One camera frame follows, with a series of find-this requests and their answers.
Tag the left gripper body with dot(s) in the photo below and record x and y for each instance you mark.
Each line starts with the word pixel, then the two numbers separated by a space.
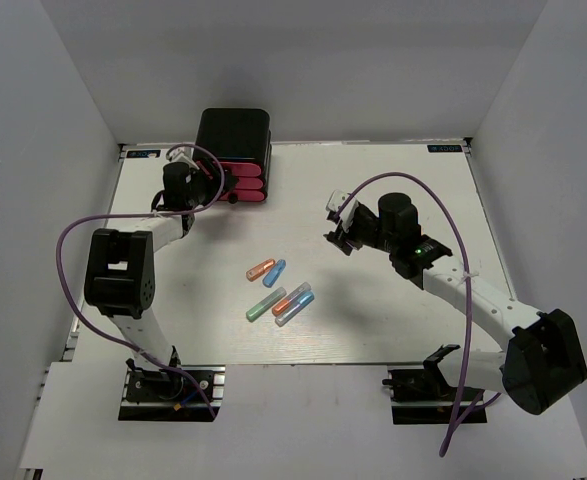
pixel 205 190

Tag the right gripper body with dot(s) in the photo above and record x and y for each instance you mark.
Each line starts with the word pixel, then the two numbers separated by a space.
pixel 367 230

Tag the pink drawer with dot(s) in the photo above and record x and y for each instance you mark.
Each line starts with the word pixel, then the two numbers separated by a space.
pixel 238 169
pixel 249 183
pixel 244 196

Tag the pink top drawer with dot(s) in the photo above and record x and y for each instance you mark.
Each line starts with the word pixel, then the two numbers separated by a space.
pixel 238 169

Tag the pink bottom drawer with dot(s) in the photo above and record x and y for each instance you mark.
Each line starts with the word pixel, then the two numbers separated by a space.
pixel 244 196

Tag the blue capped marker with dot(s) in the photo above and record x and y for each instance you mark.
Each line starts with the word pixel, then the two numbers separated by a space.
pixel 274 273

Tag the blue clear-capped marker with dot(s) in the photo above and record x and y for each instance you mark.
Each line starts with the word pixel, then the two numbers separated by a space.
pixel 295 308

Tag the orange capped marker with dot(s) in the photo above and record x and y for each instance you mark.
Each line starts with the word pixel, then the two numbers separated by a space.
pixel 261 269

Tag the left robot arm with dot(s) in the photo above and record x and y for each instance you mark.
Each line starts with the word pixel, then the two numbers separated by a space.
pixel 120 276

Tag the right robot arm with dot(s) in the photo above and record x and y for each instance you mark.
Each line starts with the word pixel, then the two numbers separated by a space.
pixel 540 359

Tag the black drawer cabinet shell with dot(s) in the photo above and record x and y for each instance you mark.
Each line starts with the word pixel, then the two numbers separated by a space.
pixel 236 135

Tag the left blue table sticker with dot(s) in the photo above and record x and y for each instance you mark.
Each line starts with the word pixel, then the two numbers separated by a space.
pixel 143 153

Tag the blue table sticker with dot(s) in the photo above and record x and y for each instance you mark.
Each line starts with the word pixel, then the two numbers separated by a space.
pixel 143 153
pixel 444 148

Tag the orange clear-capped marker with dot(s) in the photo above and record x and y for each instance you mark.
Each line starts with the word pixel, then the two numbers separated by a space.
pixel 280 307

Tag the green capped marker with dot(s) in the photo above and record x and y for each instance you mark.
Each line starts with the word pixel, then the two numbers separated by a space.
pixel 265 304

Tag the right blue table sticker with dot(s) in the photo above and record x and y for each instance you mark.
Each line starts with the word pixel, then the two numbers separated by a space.
pixel 444 148

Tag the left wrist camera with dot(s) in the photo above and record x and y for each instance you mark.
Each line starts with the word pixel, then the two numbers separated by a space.
pixel 182 153

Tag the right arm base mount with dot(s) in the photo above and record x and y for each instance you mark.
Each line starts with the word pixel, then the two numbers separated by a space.
pixel 423 393

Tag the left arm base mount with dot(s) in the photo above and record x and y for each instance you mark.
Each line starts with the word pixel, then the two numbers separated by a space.
pixel 171 398

